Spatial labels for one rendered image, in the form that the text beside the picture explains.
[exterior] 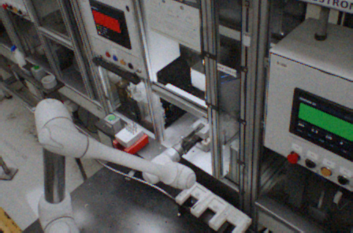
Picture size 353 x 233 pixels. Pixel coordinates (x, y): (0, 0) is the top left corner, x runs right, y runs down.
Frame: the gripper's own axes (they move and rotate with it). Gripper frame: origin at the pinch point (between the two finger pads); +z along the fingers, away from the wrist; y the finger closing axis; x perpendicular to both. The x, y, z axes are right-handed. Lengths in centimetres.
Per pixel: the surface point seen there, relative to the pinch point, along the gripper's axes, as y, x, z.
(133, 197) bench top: -33, 19, -41
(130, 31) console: 61, 25, -13
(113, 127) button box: -2, 43, -26
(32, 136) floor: -101, 194, -28
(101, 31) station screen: 56, 45, -16
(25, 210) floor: -101, 124, -77
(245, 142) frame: 27.1, -38.8, -13.3
